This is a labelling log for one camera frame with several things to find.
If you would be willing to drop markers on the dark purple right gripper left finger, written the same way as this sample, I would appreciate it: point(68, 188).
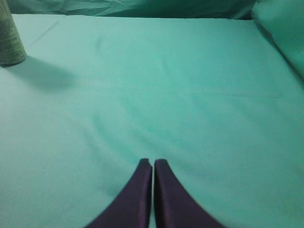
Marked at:
point(132, 206)

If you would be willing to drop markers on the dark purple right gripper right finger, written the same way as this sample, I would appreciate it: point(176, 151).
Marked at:
point(173, 205)

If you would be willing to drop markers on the green drink can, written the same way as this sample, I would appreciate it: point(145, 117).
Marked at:
point(12, 51)

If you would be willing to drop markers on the green table cloth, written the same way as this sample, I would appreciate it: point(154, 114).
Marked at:
point(214, 97)

